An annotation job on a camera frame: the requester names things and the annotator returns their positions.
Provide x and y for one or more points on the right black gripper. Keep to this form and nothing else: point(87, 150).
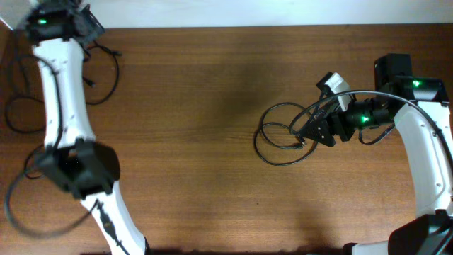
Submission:
point(337, 127)

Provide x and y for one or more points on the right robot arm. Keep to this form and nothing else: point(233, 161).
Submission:
point(418, 107)

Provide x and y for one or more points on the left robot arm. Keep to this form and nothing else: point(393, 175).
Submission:
point(73, 160)

